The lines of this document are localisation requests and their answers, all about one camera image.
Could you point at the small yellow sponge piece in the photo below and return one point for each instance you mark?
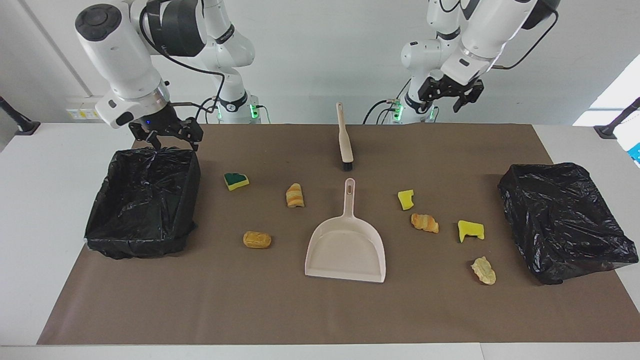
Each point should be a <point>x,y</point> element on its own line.
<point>405,200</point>

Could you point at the brown croissant piece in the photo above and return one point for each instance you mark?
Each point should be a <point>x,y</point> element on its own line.
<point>425,223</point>

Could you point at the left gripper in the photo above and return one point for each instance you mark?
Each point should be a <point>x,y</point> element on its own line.
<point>452,82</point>

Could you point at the beige plastic dustpan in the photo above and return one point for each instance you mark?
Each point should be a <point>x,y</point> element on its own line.
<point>346,245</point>

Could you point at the bin with black bag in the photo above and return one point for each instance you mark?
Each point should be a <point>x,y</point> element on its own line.
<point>565,220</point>
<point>142,205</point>

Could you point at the beige hand brush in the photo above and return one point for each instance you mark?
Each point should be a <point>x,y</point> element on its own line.
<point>344,140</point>

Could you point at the blue object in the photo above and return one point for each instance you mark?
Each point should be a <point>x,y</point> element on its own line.
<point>636,152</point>

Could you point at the black stand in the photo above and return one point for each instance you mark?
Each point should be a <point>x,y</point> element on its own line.
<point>615,125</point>
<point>17,122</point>

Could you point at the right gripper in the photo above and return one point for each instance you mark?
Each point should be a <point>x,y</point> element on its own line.
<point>157,120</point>

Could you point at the green and yellow sponge piece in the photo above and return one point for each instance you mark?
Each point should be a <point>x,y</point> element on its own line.
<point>235,181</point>

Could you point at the pale yellow crumpled piece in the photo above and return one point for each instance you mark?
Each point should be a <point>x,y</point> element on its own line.
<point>484,271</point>

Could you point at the brown bread roll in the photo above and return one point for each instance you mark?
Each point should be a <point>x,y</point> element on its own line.
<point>257,240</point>

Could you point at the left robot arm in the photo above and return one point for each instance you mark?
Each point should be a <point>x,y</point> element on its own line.
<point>480,35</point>

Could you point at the white wall socket strip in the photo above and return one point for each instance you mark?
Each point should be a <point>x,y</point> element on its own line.
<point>82,114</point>

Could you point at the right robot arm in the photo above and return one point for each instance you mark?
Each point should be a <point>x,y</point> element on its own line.
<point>120,55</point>

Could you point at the striped orange bread piece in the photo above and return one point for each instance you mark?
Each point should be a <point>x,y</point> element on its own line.
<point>295,196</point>

